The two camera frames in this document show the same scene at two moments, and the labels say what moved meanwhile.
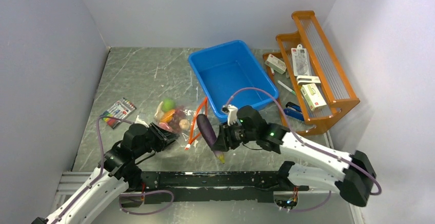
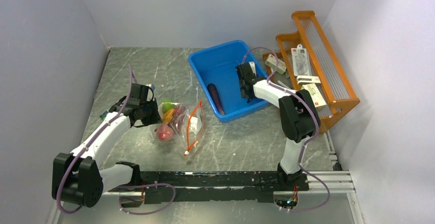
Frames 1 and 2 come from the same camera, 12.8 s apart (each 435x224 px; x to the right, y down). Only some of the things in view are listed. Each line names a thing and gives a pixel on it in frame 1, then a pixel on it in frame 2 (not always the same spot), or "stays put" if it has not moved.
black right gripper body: (233, 135) → (243, 95)
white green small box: (275, 64) stays put
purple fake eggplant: (206, 130) → (216, 98)
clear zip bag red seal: (182, 118) stays put
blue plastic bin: (222, 69) stays put
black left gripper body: (156, 139) → (150, 115)
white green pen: (286, 87) stays put
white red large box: (313, 96) stays put
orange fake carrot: (168, 116) stays put
